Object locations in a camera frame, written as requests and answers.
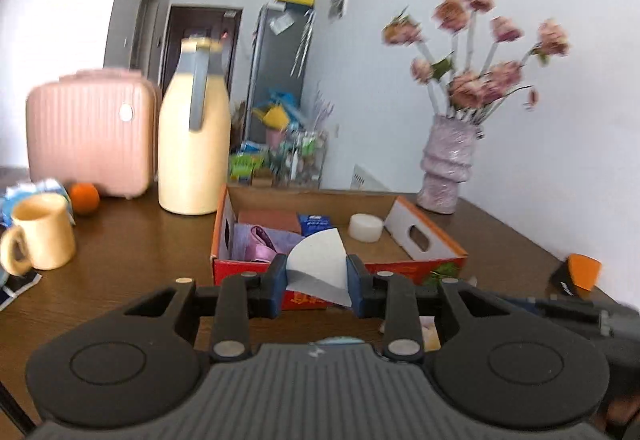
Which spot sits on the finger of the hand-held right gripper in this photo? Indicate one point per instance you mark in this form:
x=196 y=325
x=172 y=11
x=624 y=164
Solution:
x=560 y=309

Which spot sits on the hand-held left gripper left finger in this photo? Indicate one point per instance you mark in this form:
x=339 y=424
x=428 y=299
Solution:
x=277 y=282

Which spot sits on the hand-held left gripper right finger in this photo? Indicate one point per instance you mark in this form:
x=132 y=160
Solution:
x=356 y=285

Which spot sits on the purple satin pouch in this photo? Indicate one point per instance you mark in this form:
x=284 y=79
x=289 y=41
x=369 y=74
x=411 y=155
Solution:
x=260 y=245

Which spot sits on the white fan-shaped pad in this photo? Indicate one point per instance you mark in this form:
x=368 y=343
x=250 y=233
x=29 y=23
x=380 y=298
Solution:
x=317 y=260

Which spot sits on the red cardboard box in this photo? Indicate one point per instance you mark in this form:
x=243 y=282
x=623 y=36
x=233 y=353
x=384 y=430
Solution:
x=435 y=250

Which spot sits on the orange black stand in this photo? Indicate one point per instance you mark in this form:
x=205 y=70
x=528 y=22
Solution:
x=580 y=272

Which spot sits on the white ribbed panel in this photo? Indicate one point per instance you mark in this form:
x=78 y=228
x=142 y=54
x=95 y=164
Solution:
x=367 y=180

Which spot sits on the green packets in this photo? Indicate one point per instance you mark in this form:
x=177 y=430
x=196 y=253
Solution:
x=245 y=165

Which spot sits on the pink textured vase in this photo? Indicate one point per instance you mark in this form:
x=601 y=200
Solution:
x=445 y=170

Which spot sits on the yellow thermos jug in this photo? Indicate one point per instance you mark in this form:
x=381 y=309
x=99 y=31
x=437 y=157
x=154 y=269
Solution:
x=195 y=160

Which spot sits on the blue yellow toy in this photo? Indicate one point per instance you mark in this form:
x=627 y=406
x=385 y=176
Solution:
x=274 y=113

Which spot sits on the dried lavender bunch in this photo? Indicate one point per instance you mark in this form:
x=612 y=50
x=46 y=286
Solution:
x=322 y=108

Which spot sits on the orange fruit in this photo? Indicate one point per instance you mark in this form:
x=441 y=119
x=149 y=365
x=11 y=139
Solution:
x=84 y=198

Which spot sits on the grey refrigerator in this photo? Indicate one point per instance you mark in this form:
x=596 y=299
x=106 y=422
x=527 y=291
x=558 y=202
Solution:
x=272 y=70

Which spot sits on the yellow mug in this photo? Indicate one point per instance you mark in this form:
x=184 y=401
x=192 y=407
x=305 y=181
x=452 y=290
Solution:
x=45 y=232

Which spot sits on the dried pink rose bouquet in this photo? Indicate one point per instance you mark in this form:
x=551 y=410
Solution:
x=480 y=80

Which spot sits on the pink ribbed suitcase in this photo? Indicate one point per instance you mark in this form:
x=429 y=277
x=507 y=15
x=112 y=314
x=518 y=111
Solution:
x=85 y=135

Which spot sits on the blue white packet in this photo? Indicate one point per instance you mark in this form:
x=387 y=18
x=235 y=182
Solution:
x=47 y=187

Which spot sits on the dark brown entrance door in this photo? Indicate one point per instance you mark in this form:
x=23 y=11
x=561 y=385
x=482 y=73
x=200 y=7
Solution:
x=175 y=50

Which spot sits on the black white wrapper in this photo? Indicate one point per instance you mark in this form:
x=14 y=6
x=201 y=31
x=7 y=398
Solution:
x=20 y=287

